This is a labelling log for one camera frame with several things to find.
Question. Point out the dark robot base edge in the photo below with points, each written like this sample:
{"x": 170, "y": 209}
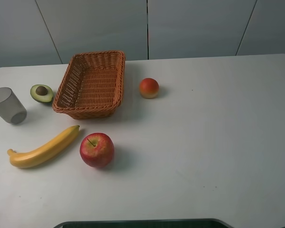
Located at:
{"x": 160, "y": 223}

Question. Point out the halved avocado with pit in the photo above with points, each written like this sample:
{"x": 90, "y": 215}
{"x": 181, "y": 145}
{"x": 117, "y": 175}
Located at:
{"x": 42, "y": 93}

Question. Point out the orange wicker basket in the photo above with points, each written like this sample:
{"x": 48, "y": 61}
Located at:
{"x": 92, "y": 85}

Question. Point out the round orange bread bun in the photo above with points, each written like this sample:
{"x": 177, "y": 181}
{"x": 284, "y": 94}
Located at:
{"x": 149, "y": 88}

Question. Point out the red apple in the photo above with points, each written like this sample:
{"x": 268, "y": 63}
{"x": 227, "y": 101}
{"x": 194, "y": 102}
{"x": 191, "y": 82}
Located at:
{"x": 97, "y": 150}

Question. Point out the grey translucent plastic cup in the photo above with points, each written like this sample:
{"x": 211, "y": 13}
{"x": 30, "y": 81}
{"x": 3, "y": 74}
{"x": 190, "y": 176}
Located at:
{"x": 12, "y": 110}

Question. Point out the yellow banana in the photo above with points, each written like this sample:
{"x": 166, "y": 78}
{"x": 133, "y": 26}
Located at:
{"x": 46, "y": 152}

